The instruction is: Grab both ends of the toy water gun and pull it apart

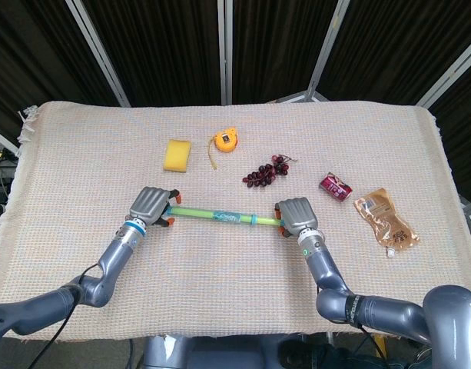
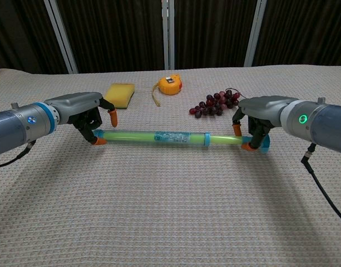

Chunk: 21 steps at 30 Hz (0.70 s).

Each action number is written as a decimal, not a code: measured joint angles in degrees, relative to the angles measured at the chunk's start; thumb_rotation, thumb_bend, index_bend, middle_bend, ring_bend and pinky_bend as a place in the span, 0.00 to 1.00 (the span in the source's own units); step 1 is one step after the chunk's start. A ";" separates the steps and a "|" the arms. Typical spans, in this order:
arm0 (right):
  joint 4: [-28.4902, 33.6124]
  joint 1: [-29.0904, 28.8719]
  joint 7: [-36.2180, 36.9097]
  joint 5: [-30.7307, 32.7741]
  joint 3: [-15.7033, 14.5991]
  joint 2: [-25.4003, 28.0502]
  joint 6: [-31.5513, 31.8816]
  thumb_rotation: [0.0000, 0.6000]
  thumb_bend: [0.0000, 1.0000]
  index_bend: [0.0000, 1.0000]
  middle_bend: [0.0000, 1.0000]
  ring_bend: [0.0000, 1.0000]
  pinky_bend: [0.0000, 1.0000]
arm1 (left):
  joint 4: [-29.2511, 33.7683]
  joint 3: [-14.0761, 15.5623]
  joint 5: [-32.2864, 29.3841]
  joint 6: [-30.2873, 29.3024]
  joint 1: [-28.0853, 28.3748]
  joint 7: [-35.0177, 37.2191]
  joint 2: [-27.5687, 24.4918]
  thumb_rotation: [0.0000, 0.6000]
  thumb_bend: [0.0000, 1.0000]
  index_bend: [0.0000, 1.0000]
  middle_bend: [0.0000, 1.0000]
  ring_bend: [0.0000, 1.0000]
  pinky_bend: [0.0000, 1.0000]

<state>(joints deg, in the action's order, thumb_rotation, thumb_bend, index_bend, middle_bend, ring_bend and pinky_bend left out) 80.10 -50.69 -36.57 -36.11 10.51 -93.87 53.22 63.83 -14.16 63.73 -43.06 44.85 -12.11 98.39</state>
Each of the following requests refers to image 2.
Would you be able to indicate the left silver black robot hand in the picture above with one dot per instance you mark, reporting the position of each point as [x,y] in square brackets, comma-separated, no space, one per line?
[75,107]

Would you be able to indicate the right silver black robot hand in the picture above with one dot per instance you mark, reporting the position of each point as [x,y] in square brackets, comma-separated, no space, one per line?
[264,109]

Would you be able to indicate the green blue water pump toy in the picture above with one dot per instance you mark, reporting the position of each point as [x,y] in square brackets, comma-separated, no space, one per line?
[148,137]

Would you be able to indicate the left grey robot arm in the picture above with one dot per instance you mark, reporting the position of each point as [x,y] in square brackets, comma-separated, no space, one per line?
[17,128]

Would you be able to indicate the yellow sponge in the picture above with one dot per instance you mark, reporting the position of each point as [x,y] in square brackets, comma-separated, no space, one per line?
[120,94]

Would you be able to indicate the dark red grape bunch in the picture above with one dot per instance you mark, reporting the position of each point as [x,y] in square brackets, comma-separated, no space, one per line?
[214,107]

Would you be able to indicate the dark pleated screen panel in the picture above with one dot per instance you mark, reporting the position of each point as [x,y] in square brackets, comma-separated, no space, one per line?
[114,36]
[20,33]
[212,33]
[306,30]

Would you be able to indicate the orange tape measure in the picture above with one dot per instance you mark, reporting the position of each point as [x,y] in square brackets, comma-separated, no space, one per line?
[170,84]

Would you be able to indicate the beige woven tablecloth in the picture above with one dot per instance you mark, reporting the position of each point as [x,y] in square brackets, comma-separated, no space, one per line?
[164,200]

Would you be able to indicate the white screen frame post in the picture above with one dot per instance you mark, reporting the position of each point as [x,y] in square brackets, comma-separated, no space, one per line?
[61,36]
[168,33]
[255,32]

